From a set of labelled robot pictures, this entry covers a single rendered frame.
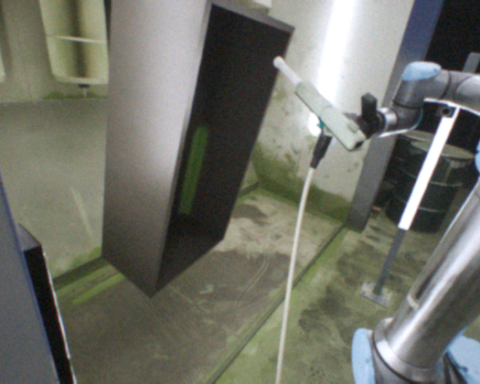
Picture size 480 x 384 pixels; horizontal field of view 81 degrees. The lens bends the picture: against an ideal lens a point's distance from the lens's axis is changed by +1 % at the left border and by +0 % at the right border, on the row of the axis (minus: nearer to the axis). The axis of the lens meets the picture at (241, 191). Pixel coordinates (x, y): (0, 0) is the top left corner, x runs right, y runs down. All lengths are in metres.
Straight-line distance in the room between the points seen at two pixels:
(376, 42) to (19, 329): 2.80
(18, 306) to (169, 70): 0.70
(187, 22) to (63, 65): 1.30
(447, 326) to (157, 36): 0.98
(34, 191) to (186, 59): 1.53
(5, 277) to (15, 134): 1.89
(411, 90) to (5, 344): 1.07
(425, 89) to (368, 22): 1.91
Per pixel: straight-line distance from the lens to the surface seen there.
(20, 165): 2.18
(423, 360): 0.80
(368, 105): 0.92
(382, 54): 2.84
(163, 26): 0.93
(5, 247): 0.37
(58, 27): 2.06
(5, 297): 0.41
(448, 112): 1.91
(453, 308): 0.67
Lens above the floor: 1.49
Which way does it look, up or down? 25 degrees down
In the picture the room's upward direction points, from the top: 7 degrees clockwise
